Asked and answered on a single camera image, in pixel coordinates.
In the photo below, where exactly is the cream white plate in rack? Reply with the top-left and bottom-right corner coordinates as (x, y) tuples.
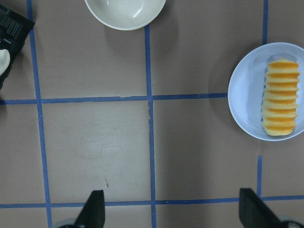
(0, 49), (10, 75)

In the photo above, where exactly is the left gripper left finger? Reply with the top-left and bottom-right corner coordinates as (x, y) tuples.
(74, 190), (105, 228)

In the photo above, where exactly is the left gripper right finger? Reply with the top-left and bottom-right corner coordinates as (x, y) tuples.
(238, 188), (284, 228)

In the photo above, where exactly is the blue plate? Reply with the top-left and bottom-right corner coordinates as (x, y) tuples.
(228, 42), (304, 141)

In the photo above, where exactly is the black plate rack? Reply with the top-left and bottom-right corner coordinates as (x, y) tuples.
(0, 5), (35, 86)

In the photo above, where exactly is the yellow bread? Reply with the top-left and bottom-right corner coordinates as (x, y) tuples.
(261, 58), (300, 136)

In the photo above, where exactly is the cream white bowl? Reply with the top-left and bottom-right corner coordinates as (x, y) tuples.
(85, 0), (166, 31)

